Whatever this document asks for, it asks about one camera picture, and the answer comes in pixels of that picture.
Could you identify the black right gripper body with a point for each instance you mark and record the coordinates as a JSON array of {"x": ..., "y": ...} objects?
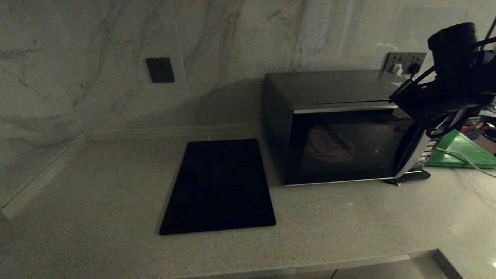
[{"x": 438, "y": 99}]

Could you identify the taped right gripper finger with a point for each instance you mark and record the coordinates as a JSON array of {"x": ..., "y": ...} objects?
[{"x": 451, "y": 121}]

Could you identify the black glass microwave door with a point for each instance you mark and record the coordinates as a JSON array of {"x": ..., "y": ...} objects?
[{"x": 372, "y": 155}]

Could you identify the white round object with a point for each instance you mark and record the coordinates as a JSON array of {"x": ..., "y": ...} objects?
[{"x": 329, "y": 145}]

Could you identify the silver black microwave oven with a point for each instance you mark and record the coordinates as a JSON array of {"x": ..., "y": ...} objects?
[{"x": 329, "y": 87}]

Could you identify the green cutting board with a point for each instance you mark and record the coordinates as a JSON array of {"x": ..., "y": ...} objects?
[{"x": 465, "y": 149}]

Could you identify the black power plug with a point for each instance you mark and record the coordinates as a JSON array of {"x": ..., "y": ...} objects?
[{"x": 414, "y": 68}]

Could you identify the white power plug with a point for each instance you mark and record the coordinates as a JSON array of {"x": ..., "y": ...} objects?
[{"x": 397, "y": 69}]

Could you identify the black induction cooktop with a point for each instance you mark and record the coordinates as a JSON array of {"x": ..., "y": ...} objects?
[{"x": 221, "y": 186}]

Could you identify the dark double wall socket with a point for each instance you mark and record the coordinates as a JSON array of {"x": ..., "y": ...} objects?
[{"x": 403, "y": 58}]

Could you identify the dark single wall socket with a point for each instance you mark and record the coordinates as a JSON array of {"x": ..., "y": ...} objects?
[{"x": 160, "y": 70}]

